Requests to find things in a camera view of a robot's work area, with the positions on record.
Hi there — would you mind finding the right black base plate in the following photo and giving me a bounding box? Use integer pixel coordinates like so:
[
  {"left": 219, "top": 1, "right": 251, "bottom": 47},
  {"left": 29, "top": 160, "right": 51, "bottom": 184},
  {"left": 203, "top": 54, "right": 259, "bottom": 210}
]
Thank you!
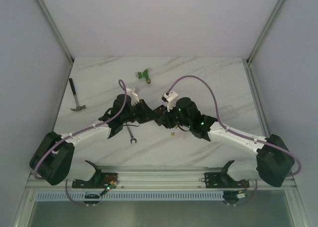
[{"left": 203, "top": 172, "right": 250, "bottom": 189}]

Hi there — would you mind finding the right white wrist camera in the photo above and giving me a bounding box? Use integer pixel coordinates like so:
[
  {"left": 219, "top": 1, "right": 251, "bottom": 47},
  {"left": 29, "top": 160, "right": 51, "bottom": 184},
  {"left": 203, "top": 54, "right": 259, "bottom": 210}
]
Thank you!
[{"left": 161, "top": 91, "right": 178, "bottom": 112}]

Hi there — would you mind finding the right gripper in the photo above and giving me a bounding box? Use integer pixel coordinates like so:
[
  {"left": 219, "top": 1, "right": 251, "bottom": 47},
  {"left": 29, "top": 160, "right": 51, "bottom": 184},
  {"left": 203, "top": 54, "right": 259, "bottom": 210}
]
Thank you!
[{"left": 158, "top": 101, "right": 192, "bottom": 129}]

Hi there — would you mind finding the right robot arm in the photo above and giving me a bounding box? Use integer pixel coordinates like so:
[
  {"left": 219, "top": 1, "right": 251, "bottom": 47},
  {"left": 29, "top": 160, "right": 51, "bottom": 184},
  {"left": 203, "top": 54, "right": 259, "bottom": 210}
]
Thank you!
[{"left": 156, "top": 97, "right": 295, "bottom": 187}]

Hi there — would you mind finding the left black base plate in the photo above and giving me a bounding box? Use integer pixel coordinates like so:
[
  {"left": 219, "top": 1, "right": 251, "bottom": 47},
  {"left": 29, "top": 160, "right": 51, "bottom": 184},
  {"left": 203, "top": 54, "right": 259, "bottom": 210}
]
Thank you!
[{"left": 72, "top": 172, "right": 118, "bottom": 189}]

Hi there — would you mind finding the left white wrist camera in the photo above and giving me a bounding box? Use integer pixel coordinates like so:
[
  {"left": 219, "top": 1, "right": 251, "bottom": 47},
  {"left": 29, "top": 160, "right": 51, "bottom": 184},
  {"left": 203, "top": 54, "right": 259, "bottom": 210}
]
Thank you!
[{"left": 126, "top": 88, "right": 140, "bottom": 106}]

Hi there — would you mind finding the hammer with black handle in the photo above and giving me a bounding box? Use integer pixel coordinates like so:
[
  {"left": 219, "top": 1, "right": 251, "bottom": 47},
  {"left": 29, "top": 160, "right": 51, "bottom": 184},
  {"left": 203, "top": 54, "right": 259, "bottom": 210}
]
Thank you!
[{"left": 69, "top": 78, "right": 86, "bottom": 112}]

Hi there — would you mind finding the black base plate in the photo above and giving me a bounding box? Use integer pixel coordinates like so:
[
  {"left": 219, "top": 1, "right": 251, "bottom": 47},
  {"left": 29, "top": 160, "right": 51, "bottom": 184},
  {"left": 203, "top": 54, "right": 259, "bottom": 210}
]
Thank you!
[
  {"left": 72, "top": 172, "right": 118, "bottom": 189},
  {"left": 203, "top": 172, "right": 250, "bottom": 189}
]

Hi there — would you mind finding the silver combination wrench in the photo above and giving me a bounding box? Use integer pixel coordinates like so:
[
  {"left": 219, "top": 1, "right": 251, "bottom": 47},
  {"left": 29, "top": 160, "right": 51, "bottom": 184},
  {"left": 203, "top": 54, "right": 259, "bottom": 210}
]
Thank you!
[{"left": 126, "top": 125, "right": 137, "bottom": 144}]

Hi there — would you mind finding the white slotted cable duct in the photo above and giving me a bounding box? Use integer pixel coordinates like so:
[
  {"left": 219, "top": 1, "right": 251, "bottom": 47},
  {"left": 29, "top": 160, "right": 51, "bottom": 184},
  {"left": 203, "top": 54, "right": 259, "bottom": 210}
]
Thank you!
[{"left": 35, "top": 190, "right": 224, "bottom": 202}]

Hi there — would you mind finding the black fuse box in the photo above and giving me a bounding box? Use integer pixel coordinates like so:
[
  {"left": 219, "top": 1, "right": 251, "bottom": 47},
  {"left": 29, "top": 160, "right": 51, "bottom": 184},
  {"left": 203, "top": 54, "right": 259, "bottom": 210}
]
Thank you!
[{"left": 154, "top": 105, "right": 168, "bottom": 128}]

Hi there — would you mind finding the aluminium frame rail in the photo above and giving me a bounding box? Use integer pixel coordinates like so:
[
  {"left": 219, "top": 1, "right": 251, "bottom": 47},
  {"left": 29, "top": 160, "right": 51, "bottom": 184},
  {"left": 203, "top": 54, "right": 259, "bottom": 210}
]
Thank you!
[{"left": 25, "top": 166, "right": 297, "bottom": 191}]

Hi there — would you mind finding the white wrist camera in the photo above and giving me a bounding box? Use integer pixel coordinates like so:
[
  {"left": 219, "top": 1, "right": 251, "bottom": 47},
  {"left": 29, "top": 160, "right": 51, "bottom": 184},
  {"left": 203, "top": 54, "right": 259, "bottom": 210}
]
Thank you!
[
  {"left": 161, "top": 91, "right": 178, "bottom": 112},
  {"left": 126, "top": 88, "right": 140, "bottom": 106}
]

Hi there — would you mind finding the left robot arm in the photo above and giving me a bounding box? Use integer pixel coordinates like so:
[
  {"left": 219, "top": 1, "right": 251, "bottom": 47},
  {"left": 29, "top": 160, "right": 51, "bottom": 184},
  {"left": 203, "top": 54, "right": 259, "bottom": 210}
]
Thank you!
[{"left": 29, "top": 94, "right": 159, "bottom": 188}]

